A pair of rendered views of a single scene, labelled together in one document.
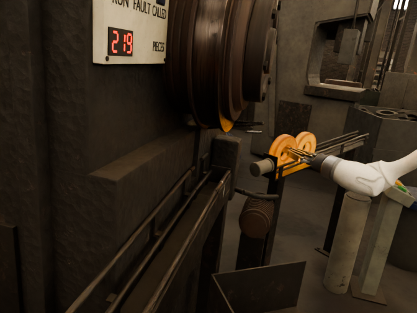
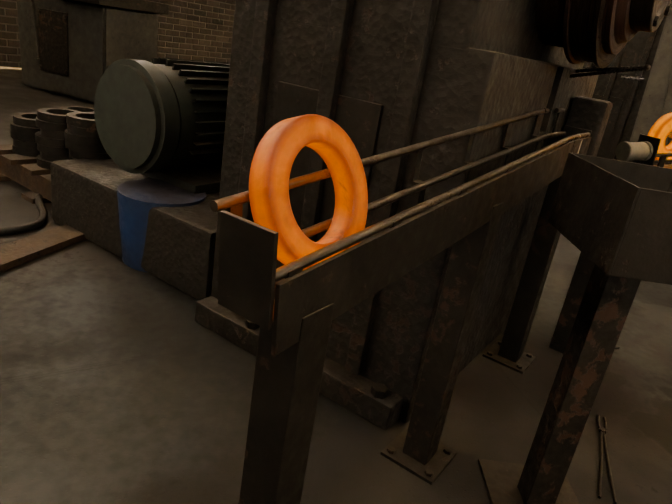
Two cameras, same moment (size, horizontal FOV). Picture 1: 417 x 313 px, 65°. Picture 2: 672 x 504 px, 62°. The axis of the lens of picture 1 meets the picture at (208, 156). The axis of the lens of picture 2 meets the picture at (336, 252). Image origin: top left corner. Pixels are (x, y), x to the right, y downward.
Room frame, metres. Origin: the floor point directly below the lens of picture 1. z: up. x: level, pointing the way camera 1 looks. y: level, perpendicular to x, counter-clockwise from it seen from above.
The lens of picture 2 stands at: (-0.63, 0.00, 0.85)
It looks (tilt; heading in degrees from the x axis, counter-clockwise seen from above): 21 degrees down; 19
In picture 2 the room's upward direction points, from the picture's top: 9 degrees clockwise
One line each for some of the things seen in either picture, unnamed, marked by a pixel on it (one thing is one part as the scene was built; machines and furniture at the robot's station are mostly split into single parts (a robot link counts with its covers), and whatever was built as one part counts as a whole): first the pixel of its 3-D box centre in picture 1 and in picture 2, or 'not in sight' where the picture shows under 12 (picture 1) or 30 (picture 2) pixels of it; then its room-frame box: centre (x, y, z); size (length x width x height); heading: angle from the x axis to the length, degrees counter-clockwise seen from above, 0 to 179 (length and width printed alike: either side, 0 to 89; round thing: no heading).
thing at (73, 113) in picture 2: not in sight; (149, 143); (1.62, 1.84, 0.22); 1.20 x 0.81 x 0.44; 165
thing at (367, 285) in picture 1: (381, 238); not in sight; (1.47, -0.89, 0.31); 0.24 x 0.16 x 0.62; 167
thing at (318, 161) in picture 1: (315, 161); not in sight; (1.25, -0.42, 0.73); 0.09 x 0.08 x 0.07; 42
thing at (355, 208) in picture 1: (345, 243); not in sight; (1.47, -0.73, 0.26); 0.12 x 0.12 x 0.52
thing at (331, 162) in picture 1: (332, 167); not in sight; (1.20, -0.47, 0.73); 0.09 x 0.06 x 0.09; 132
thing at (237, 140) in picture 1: (223, 167); (580, 139); (1.21, -0.06, 0.68); 0.11 x 0.08 x 0.24; 77
